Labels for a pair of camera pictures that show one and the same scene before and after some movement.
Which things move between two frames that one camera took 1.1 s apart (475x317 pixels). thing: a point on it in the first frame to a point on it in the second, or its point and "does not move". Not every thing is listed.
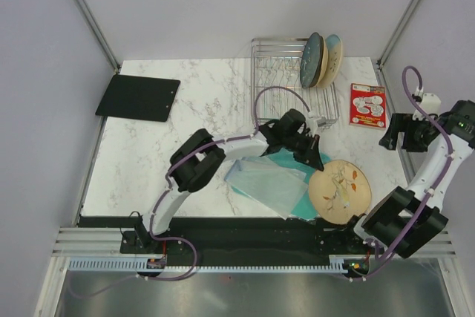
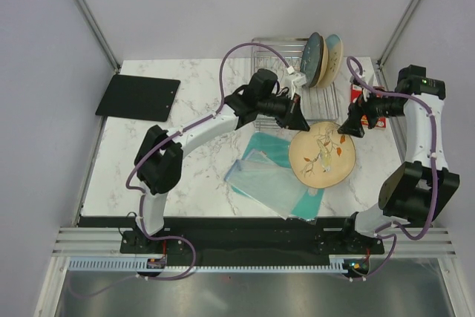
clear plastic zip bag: x=276 y=188 does not move
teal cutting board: x=239 y=193 does not move
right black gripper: x=401 y=122 to x=352 y=125
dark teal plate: x=312 y=60 does not move
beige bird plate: x=340 y=191 to x=322 y=157
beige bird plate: x=324 y=65 does not move
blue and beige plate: x=335 y=49 does not move
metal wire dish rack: x=276 y=85 does not move
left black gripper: x=310 y=154 to x=293 y=118
